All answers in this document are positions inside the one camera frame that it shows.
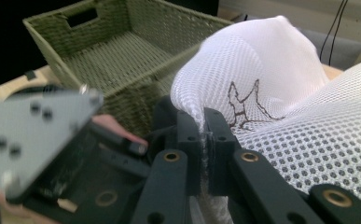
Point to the white mesh laundry bag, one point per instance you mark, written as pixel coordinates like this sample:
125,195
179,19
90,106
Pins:
293,93

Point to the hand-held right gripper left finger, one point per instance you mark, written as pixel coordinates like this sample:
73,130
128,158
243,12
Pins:
191,149

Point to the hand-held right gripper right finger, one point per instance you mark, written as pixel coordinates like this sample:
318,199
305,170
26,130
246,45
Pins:
220,146

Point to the green woven basket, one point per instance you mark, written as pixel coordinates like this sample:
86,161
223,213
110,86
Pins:
122,56

